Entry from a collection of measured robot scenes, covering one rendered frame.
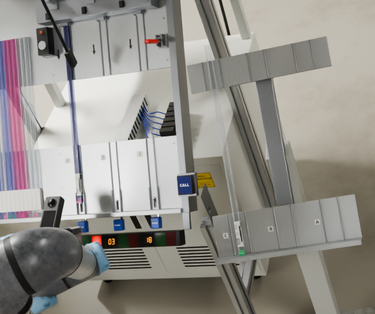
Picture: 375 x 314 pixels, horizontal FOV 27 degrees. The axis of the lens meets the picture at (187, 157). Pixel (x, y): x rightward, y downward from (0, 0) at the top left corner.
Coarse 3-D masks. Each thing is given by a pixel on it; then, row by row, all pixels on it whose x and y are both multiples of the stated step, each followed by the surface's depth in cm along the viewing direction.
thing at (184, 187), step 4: (184, 176) 198; (188, 176) 198; (180, 180) 199; (184, 180) 198; (188, 180) 198; (180, 184) 199; (184, 184) 198; (188, 184) 198; (180, 188) 199; (184, 188) 198; (188, 188) 198; (180, 192) 199; (184, 192) 198; (188, 192) 198
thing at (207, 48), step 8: (208, 48) 186; (208, 56) 186; (208, 64) 186; (216, 88) 186; (216, 96) 186; (216, 104) 186; (216, 112) 186; (224, 128) 186; (224, 136) 185; (224, 144) 185; (224, 152) 185; (224, 160) 185; (232, 176) 186; (232, 184) 185; (232, 192) 185; (232, 200) 185; (232, 208) 185; (240, 248) 184
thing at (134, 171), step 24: (96, 144) 212; (120, 144) 210; (144, 144) 207; (168, 144) 205; (48, 168) 218; (72, 168) 215; (96, 168) 212; (120, 168) 210; (144, 168) 207; (168, 168) 205; (48, 192) 218; (72, 192) 215; (96, 192) 213; (120, 192) 210; (144, 192) 207; (168, 192) 205
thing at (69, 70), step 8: (64, 32) 214; (64, 40) 214; (72, 72) 214; (72, 80) 214; (72, 88) 213; (72, 96) 213; (72, 104) 213; (72, 112) 213; (72, 120) 214; (72, 128) 214; (72, 136) 214; (80, 168) 214; (80, 200) 213
